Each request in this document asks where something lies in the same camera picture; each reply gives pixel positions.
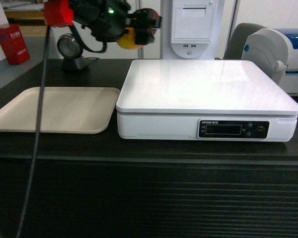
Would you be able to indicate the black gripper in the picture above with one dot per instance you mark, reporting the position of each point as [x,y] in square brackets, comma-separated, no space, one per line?
[107,20]

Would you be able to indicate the dark red mango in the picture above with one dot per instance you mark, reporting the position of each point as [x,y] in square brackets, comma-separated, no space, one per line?
[140,29]

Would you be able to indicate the white checkout scale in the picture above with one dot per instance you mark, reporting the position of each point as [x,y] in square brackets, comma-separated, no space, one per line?
[232,100]

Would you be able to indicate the black checkout counter cabinet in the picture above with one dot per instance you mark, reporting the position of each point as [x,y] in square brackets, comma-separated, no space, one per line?
[103,186]

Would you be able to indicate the white POS terminal stand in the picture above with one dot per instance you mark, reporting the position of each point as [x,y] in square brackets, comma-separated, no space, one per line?
[191,29]

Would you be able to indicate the black barcode scanner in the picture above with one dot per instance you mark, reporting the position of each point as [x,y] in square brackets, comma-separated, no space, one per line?
[71,51]

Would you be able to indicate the beige plastic tray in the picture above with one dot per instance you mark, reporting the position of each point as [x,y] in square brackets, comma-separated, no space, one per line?
[78,110]

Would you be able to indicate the red fire extinguisher box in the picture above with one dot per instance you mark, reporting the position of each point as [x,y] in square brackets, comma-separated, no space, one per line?
[13,44]

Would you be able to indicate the white blue label printer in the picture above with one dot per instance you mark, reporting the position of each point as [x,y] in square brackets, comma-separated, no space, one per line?
[275,52]

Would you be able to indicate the red wrist camera mount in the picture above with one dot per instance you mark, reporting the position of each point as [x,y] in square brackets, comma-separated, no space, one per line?
[57,13]

